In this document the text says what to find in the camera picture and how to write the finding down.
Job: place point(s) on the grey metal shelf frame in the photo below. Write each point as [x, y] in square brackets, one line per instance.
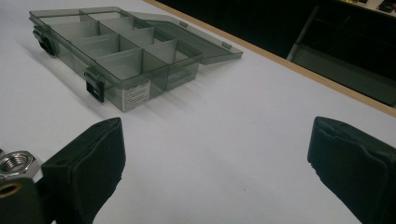
[342, 73]

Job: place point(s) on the transparent grey compartment box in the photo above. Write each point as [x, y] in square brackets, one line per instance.
[124, 65]

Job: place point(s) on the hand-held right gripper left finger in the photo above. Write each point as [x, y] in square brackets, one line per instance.
[84, 168]

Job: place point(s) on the silver metal hex nut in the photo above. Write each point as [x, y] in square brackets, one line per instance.
[21, 169]

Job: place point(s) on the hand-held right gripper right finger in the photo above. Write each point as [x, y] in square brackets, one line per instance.
[351, 161]

